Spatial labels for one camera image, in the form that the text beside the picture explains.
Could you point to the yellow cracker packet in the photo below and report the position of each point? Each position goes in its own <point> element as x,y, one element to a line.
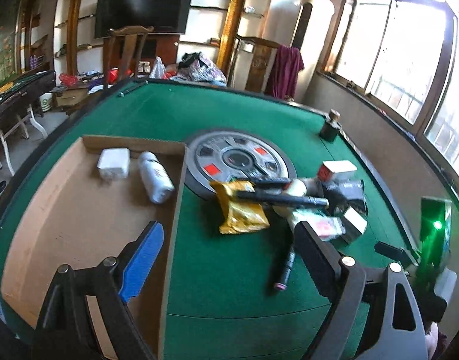
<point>241,216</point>

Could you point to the person's right hand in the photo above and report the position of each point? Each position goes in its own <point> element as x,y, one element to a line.
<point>436,342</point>

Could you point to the dark rod on table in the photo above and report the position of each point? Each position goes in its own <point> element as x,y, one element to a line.
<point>133,88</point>

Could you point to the black wall television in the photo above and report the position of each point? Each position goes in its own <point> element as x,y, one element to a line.
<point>164,16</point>

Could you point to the pile of clothes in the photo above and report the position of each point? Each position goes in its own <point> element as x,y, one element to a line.
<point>196,68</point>

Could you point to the teal red blister pack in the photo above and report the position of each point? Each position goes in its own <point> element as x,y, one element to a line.
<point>326,227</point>

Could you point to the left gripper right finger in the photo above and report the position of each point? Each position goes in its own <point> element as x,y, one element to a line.
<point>394,327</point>

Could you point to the dark jar wooden knob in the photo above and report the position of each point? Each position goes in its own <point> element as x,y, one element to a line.
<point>331,126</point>

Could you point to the white power adapter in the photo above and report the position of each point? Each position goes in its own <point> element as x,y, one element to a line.
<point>113,163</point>

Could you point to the cardboard box tray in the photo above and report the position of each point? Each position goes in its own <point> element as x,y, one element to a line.
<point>76,217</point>

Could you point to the white printed small box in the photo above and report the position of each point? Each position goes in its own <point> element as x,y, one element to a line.
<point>354,224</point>

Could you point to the low wooden cabinet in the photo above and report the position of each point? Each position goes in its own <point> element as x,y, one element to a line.
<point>69,100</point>

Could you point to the grey red carton box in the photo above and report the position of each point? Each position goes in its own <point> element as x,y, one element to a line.
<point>336,170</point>

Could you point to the dark side table white legs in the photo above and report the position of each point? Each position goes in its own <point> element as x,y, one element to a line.
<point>17,106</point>

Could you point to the round mahjong table centre panel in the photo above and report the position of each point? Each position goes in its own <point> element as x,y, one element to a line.
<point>225,154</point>

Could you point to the white standing air conditioner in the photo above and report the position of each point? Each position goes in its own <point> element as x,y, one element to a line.
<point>311,29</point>

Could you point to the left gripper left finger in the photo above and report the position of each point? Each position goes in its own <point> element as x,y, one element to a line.
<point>65,329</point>

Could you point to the black pen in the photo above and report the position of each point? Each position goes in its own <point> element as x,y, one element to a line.
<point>281,199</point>

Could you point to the wooden chair with garment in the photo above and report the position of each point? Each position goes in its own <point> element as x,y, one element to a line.
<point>251,63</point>

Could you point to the maroon garment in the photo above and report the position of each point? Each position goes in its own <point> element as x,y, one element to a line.
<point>282,80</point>

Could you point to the black snack sachet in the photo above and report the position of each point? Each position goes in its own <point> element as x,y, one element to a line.
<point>344,194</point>

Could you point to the wooden chair left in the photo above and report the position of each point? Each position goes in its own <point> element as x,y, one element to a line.
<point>134,38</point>

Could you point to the black marker pink cap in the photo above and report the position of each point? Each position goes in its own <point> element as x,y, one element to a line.
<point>281,283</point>

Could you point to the white plastic bottle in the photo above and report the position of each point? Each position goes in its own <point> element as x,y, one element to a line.
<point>156,180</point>

